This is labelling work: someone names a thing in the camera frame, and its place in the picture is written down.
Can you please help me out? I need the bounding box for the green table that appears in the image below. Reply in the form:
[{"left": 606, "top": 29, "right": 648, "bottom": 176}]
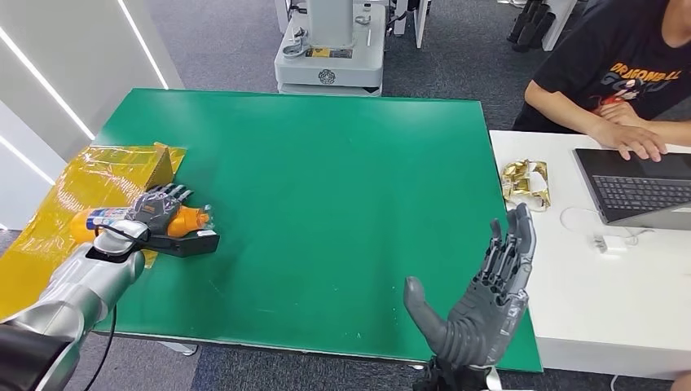
[{"left": 92, "top": 87, "right": 544, "bottom": 373}]

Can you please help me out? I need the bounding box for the dark grey laptop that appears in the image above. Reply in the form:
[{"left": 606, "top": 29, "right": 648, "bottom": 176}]
[{"left": 573, "top": 148, "right": 691, "bottom": 232}]

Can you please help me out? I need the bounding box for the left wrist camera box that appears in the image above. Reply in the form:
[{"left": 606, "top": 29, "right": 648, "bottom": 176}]
[{"left": 141, "top": 229, "right": 221, "bottom": 258}]

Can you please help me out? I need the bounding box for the white power adapter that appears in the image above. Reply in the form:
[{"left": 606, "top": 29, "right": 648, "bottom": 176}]
[{"left": 592, "top": 233, "right": 630, "bottom": 255}]

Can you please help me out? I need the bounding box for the person's right hand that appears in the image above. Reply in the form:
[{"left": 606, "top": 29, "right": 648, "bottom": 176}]
[{"left": 591, "top": 121, "right": 669, "bottom": 162}]

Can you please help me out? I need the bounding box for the black chair base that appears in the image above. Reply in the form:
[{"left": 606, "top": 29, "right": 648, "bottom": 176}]
[{"left": 507, "top": 0, "right": 557, "bottom": 54}]

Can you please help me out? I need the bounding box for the crumpled gold foil wrapper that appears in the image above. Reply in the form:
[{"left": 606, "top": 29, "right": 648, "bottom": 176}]
[{"left": 500, "top": 159, "right": 552, "bottom": 212}]

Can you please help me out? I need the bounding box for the yellow film-wrapped cardboard box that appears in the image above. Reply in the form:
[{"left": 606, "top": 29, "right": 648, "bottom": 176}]
[{"left": 0, "top": 142, "right": 187, "bottom": 322}]

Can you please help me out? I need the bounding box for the person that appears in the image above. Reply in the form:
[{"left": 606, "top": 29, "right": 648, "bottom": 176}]
[{"left": 511, "top": 0, "right": 691, "bottom": 163}]

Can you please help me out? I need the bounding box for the thin white cable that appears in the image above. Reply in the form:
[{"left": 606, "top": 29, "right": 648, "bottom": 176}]
[{"left": 559, "top": 206, "right": 654, "bottom": 248}]

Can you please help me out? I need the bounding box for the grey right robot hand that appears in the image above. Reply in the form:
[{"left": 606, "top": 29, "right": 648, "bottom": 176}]
[{"left": 403, "top": 203, "right": 537, "bottom": 369}]

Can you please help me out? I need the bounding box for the white furniture panel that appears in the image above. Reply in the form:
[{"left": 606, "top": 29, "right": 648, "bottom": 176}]
[{"left": 542, "top": 0, "right": 579, "bottom": 52}]

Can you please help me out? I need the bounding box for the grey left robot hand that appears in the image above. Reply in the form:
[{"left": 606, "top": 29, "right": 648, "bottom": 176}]
[{"left": 125, "top": 183, "right": 194, "bottom": 235}]

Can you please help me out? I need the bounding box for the person's left hand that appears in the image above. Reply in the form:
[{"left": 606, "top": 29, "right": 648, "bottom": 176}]
[{"left": 596, "top": 100, "right": 648, "bottom": 128}]

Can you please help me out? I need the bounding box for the white desk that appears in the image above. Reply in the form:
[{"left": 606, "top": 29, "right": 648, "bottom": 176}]
[{"left": 489, "top": 130, "right": 691, "bottom": 381}]

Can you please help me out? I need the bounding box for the orange juice bottle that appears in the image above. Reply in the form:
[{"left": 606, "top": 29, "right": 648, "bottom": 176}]
[{"left": 70, "top": 204, "right": 213, "bottom": 244}]

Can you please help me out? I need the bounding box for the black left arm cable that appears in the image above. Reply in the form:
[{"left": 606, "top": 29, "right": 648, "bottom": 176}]
[{"left": 83, "top": 222, "right": 143, "bottom": 391}]

